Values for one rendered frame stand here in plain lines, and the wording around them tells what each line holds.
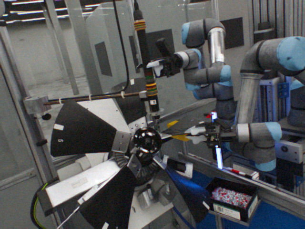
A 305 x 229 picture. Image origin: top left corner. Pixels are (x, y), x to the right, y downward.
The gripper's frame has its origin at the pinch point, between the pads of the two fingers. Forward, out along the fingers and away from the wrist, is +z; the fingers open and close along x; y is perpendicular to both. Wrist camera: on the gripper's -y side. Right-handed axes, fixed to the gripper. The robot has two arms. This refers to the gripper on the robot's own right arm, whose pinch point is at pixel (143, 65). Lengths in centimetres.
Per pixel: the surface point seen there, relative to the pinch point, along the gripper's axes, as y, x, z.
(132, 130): 26.7, 8.4, 6.2
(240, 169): 150, 51, -167
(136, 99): 15.2, 11.9, -2.6
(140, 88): 11.2, 13.2, -7.5
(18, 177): 51, 78, 39
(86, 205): 37, -5, 40
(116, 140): 26.6, 6.7, 15.8
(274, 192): 65, -35, -30
